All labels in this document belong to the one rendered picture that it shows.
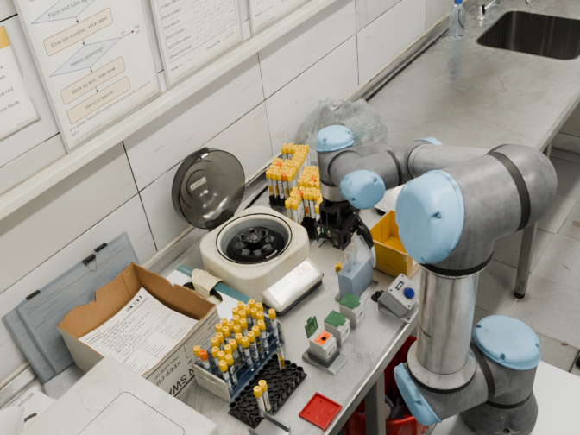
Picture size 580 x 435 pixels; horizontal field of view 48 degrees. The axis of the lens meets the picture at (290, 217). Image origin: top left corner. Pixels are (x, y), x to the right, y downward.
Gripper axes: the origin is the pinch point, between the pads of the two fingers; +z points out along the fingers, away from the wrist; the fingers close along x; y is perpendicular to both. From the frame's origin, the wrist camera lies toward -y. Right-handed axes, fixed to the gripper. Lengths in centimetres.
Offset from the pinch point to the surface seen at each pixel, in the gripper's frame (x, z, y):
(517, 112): 6, 15, -103
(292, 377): 1.8, 12.7, 28.6
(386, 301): 10.0, 10.8, -0.1
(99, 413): -8, -15, 66
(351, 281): 1.9, 6.2, 2.0
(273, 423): 5.7, 11.0, 40.9
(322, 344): 5.4, 7.4, 20.9
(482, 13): -34, 12, -172
